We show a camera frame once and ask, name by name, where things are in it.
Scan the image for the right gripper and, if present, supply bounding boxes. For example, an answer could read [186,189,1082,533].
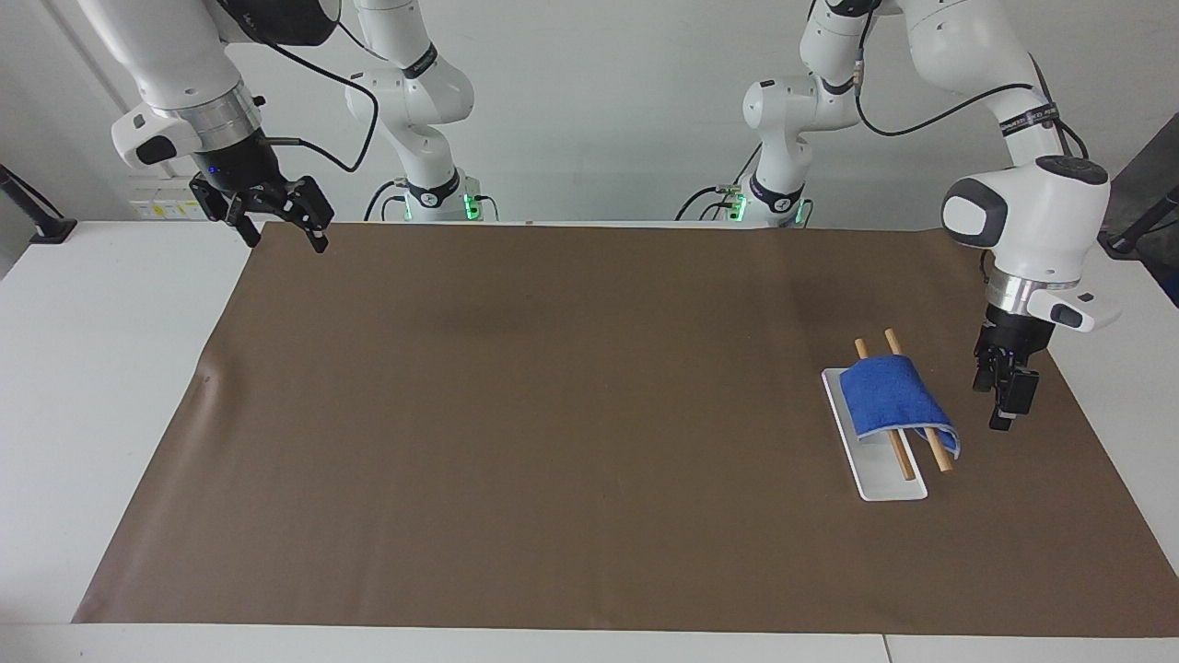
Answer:
[189,132,335,255]

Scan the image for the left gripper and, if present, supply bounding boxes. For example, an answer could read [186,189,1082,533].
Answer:
[973,305,1056,433]

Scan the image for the blue towel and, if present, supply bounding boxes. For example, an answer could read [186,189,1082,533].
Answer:
[839,354,962,459]

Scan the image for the wooden rod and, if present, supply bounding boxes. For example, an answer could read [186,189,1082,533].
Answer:
[883,328,955,474]
[854,337,918,483]

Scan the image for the white rack base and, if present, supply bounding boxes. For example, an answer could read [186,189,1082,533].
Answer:
[821,367,929,503]

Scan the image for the black stand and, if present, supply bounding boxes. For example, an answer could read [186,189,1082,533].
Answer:
[0,163,78,246]
[1100,183,1179,260]

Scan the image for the black cable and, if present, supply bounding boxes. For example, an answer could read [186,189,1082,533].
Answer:
[674,142,767,223]
[247,20,381,175]
[363,178,412,223]
[854,53,1093,163]

